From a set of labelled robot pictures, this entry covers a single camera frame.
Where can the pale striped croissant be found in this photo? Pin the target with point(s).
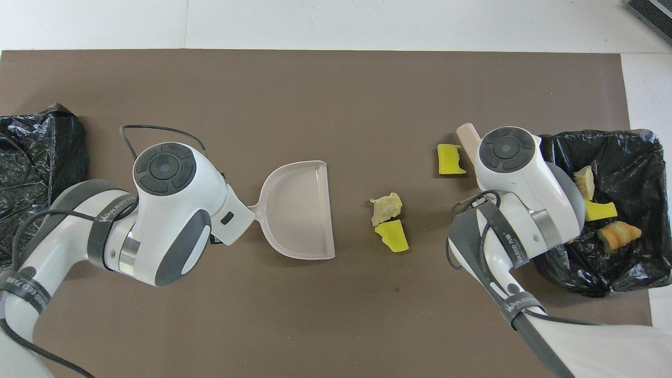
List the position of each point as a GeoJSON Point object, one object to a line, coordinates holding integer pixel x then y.
{"type": "Point", "coordinates": [584, 181]}

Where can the dark ribbed grille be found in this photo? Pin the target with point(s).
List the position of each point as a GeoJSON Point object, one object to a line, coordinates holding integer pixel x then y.
{"type": "Point", "coordinates": [653, 13]}

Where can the right black trash bag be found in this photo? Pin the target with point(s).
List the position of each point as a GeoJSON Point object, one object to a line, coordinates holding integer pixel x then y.
{"type": "Point", "coordinates": [630, 173]}

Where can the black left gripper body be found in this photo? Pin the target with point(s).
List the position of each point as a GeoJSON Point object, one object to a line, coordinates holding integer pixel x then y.
{"type": "Point", "coordinates": [214, 240]}

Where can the beige hand brush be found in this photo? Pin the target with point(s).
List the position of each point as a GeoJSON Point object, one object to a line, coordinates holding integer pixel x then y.
{"type": "Point", "coordinates": [466, 135]}

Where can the beige plastic dustpan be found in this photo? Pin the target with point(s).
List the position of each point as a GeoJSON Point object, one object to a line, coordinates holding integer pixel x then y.
{"type": "Point", "coordinates": [299, 210]}

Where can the yellow sponge piece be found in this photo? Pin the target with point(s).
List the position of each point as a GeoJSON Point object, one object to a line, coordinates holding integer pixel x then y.
{"type": "Point", "coordinates": [392, 235]}
{"type": "Point", "coordinates": [601, 211]}
{"type": "Point", "coordinates": [450, 160]}

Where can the brown table mat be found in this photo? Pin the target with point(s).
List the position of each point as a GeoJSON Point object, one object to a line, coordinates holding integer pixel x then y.
{"type": "Point", "coordinates": [315, 94]}

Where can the left black trash bag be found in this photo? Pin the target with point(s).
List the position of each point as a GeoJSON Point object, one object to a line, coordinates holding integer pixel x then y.
{"type": "Point", "coordinates": [31, 152]}

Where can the black trash bag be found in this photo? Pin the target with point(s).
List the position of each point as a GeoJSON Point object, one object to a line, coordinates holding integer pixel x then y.
{"type": "Point", "coordinates": [31, 152]}
{"type": "Point", "coordinates": [630, 173]}

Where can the orange striped croissant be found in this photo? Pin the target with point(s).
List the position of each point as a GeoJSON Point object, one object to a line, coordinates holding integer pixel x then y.
{"type": "Point", "coordinates": [617, 235]}

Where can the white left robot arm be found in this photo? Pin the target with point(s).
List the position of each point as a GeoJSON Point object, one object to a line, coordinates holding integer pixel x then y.
{"type": "Point", "coordinates": [157, 236]}

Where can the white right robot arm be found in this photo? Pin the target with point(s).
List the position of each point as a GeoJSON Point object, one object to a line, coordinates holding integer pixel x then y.
{"type": "Point", "coordinates": [604, 352]}

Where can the pale food scrap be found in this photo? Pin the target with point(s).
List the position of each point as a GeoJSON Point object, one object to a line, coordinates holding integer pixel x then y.
{"type": "Point", "coordinates": [386, 207]}

